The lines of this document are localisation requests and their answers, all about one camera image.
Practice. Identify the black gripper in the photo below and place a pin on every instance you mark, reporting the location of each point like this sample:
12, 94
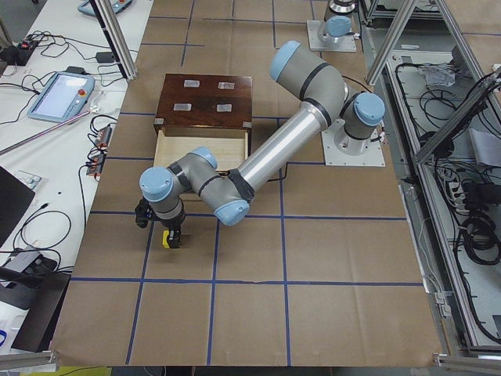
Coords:
171, 225

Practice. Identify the yellow wooden block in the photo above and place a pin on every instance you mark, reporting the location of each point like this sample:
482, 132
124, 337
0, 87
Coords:
166, 239

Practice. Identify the light wooden drawer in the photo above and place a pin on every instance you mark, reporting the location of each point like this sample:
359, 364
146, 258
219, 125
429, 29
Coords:
229, 146

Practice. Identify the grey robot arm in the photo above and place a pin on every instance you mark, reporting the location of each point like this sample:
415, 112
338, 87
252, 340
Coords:
337, 18
326, 99

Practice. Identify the dark wooden drawer cabinet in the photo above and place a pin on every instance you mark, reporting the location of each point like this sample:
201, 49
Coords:
205, 105

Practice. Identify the black laptop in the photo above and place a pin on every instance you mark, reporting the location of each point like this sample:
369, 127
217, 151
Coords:
16, 198

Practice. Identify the teach pendant with screen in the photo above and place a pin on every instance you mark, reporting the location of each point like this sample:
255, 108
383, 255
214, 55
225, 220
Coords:
63, 97

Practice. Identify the black power adapter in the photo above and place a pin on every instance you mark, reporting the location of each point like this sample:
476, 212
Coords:
104, 57

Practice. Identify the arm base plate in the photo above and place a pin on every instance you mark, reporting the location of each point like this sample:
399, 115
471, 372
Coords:
317, 43
341, 150

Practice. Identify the aluminium frame post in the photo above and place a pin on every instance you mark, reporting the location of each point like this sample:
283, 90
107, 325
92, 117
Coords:
115, 38

